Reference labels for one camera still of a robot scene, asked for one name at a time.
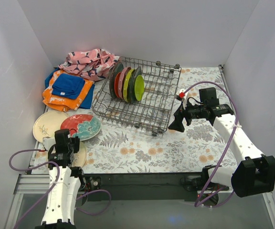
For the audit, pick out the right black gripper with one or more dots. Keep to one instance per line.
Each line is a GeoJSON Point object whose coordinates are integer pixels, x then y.
{"type": "Point", "coordinates": [184, 114]}

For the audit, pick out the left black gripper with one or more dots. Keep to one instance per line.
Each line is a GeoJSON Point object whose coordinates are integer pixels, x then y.
{"type": "Point", "coordinates": [75, 143]}

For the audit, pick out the red teal flower plate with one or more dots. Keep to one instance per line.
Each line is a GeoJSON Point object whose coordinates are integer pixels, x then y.
{"type": "Point", "coordinates": [84, 126]}

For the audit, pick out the dark blue plate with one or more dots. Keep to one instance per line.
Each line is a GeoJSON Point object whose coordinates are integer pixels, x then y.
{"type": "Point", "coordinates": [134, 81]}
{"type": "Point", "coordinates": [113, 73]}

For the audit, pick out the lime green plate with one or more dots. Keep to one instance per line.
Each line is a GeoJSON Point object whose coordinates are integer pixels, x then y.
{"type": "Point", "coordinates": [139, 87]}

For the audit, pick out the olive polka dot plate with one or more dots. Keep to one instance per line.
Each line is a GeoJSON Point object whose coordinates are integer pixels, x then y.
{"type": "Point", "coordinates": [128, 86]}

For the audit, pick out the pink polka dot plate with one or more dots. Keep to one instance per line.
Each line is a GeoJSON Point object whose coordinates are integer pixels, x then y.
{"type": "Point", "coordinates": [124, 72]}

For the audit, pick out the orange plate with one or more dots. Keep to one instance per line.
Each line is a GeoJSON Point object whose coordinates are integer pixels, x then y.
{"type": "Point", "coordinates": [118, 85]}

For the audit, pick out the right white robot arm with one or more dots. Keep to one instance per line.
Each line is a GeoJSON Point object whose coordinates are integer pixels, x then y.
{"type": "Point", "coordinates": [255, 172]}

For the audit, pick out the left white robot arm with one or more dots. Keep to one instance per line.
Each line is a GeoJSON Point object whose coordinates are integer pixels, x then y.
{"type": "Point", "coordinates": [65, 181]}

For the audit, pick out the floral tablecloth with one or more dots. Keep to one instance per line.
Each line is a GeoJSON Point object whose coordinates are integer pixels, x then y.
{"type": "Point", "coordinates": [124, 149]}

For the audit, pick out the cream leaf plate far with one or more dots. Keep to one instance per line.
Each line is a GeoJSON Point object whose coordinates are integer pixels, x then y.
{"type": "Point", "coordinates": [47, 124]}

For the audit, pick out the orange blue cloth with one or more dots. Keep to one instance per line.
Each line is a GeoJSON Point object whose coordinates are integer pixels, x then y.
{"type": "Point", "coordinates": [64, 92]}

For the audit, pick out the pink patterned cloth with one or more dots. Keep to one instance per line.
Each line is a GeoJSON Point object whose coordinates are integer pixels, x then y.
{"type": "Point", "coordinates": [93, 65]}

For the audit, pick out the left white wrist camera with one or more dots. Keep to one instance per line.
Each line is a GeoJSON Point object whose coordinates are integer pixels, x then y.
{"type": "Point", "coordinates": [48, 142]}

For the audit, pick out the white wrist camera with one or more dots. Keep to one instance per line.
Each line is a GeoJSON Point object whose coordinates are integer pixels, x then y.
{"type": "Point", "coordinates": [48, 142]}
{"type": "Point", "coordinates": [183, 97]}

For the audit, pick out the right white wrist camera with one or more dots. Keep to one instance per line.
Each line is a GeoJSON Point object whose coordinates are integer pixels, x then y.
{"type": "Point", "coordinates": [183, 97]}

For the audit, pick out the grey wire dish rack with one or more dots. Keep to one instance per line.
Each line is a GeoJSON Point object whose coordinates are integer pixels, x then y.
{"type": "Point", "coordinates": [154, 110]}

